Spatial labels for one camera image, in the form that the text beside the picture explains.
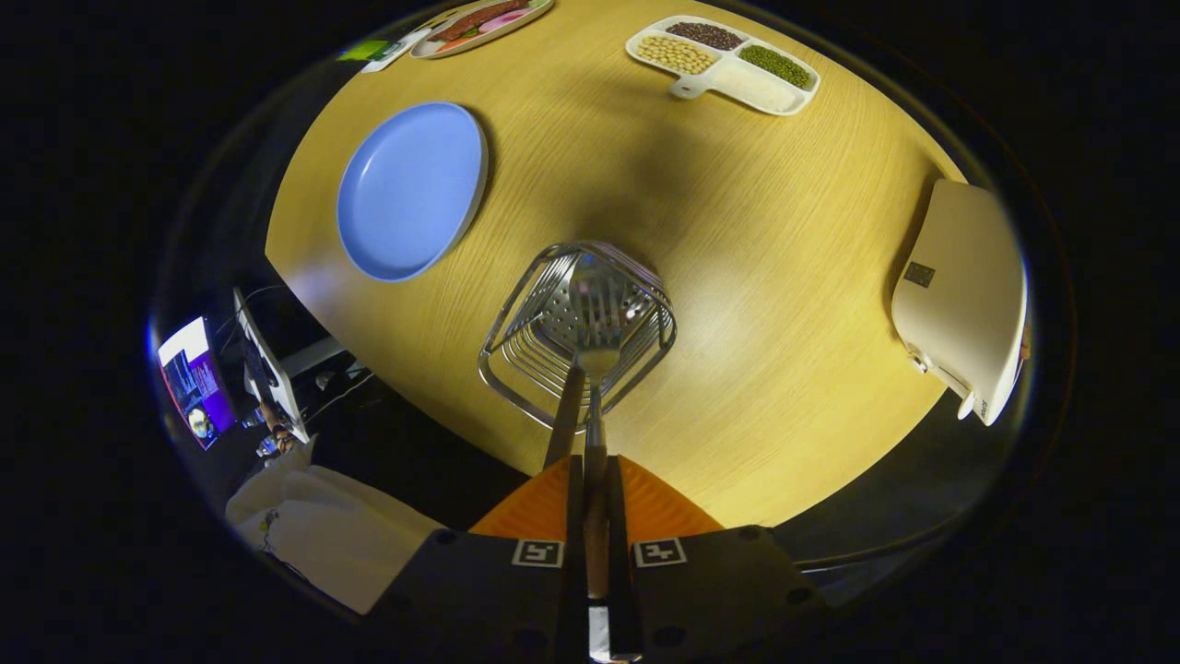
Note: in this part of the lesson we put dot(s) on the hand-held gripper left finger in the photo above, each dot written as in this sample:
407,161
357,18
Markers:
576,553

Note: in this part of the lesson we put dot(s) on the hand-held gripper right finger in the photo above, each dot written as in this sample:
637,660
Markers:
618,553

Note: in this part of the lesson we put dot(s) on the white monitor back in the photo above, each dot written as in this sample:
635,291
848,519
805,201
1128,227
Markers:
267,369

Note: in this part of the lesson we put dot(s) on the blue round plate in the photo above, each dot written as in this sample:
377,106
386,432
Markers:
412,191

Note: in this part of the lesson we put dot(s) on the lit computer monitor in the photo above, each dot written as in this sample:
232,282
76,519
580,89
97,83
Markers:
189,383

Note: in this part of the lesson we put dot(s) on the white toaster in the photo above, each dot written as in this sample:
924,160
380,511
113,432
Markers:
963,295

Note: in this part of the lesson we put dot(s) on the white divided tray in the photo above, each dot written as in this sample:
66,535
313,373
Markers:
691,88

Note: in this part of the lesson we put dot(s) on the pile of white rice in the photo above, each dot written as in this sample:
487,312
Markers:
756,88

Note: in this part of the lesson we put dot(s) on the pile of yellow soybeans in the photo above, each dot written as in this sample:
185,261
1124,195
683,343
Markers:
678,55

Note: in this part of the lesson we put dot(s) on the pile of green mung beans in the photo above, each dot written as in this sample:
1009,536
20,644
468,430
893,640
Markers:
779,66

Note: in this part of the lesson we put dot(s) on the pile of dark red beans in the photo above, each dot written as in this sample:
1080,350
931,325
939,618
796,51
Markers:
705,35

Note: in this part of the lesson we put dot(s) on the white square coaster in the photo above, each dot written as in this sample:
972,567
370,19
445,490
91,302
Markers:
395,53

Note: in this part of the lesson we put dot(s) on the cream plate of food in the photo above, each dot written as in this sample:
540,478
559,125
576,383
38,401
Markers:
521,20

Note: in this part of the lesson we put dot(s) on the pink ham slice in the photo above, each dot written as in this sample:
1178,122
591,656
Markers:
501,20

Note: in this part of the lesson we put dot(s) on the red meat slice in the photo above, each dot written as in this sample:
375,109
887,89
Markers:
475,20

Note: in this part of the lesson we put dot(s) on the green plastic bottle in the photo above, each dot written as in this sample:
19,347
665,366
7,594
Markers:
364,51

